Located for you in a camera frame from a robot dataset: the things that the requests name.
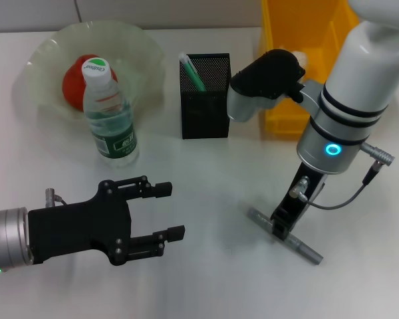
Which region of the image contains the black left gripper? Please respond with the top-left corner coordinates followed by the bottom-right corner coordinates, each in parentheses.
top-left (27, 175), bottom-right (186, 267)

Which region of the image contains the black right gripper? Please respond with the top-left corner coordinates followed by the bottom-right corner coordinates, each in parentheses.
top-left (271, 164), bottom-right (327, 243)

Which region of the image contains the grey pen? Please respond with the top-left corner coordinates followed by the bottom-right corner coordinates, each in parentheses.
top-left (247, 207), bottom-right (324, 266)

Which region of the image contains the clear green-label water bottle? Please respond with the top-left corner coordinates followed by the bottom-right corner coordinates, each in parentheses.
top-left (81, 56), bottom-right (140, 169)

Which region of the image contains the mint green pen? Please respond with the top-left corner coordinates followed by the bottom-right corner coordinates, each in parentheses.
top-left (178, 52), bottom-right (208, 92)

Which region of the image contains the white paper ball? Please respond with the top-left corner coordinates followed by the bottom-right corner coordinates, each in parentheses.
top-left (291, 49), bottom-right (310, 69)

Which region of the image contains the black mesh pen holder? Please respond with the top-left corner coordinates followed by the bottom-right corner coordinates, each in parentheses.
top-left (178, 52), bottom-right (235, 140)

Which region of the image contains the pale green glass fruit plate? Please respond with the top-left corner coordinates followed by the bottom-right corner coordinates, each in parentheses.
top-left (12, 21), bottom-right (168, 124)

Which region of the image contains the yellow plastic bin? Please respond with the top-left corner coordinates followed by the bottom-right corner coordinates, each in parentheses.
top-left (258, 0), bottom-right (360, 143)

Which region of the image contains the right wrist cable with plugs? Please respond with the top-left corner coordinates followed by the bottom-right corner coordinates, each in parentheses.
top-left (289, 141), bottom-right (392, 211)

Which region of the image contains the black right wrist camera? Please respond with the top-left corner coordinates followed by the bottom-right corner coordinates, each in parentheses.
top-left (225, 48), bottom-right (307, 124)

